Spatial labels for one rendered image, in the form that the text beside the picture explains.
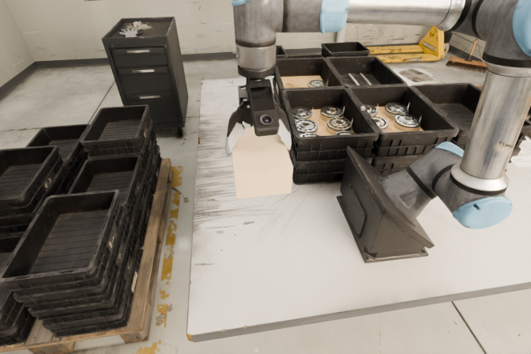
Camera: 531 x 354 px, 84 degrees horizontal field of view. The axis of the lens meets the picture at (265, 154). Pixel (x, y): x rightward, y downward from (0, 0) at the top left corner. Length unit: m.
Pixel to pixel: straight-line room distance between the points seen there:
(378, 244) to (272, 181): 0.44
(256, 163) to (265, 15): 0.28
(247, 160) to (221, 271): 0.43
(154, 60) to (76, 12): 2.38
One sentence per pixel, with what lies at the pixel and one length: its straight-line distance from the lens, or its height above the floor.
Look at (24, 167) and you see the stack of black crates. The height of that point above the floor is 0.49.
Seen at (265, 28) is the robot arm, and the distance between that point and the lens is 0.54.
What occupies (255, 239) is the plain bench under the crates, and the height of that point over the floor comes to 0.70.
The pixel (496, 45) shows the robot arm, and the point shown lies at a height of 1.34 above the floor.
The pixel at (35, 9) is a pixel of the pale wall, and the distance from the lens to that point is 4.93.
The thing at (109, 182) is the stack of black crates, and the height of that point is 0.38.
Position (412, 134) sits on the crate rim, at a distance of 1.18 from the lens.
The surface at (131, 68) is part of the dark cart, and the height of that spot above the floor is 0.67.
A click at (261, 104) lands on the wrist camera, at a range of 0.55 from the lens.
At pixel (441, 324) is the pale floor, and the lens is 1.84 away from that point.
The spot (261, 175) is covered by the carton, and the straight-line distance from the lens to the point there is 0.61.
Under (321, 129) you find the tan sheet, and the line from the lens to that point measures 1.28.
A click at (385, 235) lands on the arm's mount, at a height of 0.83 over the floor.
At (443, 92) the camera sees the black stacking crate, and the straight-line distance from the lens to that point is 1.66.
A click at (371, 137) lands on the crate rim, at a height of 0.92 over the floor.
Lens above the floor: 1.51
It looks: 37 degrees down
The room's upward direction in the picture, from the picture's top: straight up
